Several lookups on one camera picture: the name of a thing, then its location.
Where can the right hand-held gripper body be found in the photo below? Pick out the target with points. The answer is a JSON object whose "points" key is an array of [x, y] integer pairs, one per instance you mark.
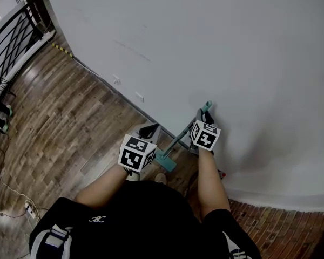
{"points": [[205, 138]]}

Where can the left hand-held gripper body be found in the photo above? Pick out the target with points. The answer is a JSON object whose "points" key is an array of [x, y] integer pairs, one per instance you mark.
{"points": [[136, 156]]}

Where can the teal mop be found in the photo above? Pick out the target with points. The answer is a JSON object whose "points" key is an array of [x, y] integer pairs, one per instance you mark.
{"points": [[178, 138]]}

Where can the person's left forearm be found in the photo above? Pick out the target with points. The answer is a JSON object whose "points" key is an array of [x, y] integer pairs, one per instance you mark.
{"points": [[105, 185]]}

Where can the person's right forearm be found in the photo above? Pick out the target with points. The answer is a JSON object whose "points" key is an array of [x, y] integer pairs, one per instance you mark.
{"points": [[211, 179]]}

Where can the person's beige shoe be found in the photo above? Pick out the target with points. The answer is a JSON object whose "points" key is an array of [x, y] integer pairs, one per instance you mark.
{"points": [[161, 177]]}

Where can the small red capped object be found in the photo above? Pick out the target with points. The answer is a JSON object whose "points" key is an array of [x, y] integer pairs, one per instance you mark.
{"points": [[223, 174]]}

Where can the person's black shirt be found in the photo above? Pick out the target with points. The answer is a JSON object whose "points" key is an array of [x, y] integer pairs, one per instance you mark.
{"points": [[129, 220]]}

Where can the white power strip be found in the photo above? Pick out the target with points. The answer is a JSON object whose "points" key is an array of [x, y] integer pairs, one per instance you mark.
{"points": [[30, 210]]}

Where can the black metal railing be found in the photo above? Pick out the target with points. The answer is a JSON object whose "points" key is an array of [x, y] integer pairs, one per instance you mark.
{"points": [[13, 39]]}

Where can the dark cabinet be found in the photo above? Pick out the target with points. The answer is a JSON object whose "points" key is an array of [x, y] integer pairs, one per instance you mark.
{"points": [[36, 3]]}

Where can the white wall socket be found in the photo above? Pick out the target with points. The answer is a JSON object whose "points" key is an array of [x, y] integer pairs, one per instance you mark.
{"points": [[116, 79], [140, 96]]}

